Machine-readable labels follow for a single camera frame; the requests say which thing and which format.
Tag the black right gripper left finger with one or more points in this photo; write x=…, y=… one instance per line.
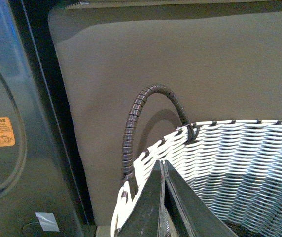
x=147, y=217

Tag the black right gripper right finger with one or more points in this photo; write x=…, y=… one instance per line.
x=189, y=215

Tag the grey front-load washing machine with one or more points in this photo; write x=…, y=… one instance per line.
x=43, y=171

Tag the white woven laundry basket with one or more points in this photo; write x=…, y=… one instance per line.
x=234, y=166

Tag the silver tape patch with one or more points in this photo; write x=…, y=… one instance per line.
x=47, y=221

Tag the grey fabric covered cabinet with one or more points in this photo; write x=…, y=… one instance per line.
x=223, y=61

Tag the orange warning sticker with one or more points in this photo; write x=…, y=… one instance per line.
x=7, y=137

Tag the dark wrapped basket handle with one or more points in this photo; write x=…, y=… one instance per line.
x=131, y=125

